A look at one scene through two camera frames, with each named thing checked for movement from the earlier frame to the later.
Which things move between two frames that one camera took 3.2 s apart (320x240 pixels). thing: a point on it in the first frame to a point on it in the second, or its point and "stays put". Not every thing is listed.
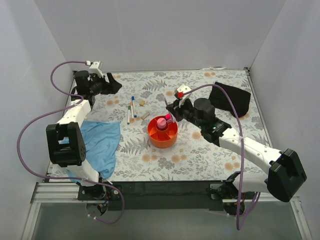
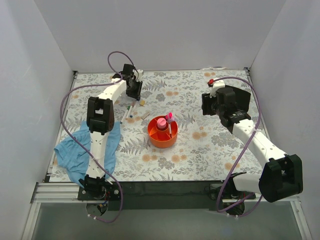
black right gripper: x=175 y=111 to x=205 y=104
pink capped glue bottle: x=161 y=123 stays put
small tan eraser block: x=142 y=103 stays put
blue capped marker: x=133 y=106 to x=124 y=115
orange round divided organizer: x=162 y=138 stays put
